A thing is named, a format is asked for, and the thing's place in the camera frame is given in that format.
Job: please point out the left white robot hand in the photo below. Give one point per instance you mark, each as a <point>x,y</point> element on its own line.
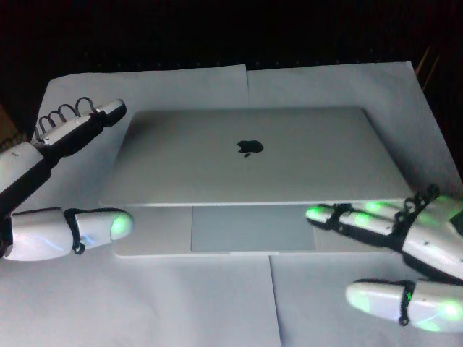
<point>43,231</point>

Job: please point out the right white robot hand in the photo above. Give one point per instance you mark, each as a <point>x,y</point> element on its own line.
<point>427,246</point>

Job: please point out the silver laptop with black keyboard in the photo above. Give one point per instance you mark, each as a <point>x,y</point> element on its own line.
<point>217,173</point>

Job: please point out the white paper sheet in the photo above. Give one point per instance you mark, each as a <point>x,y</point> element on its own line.
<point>311,318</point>
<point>108,296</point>

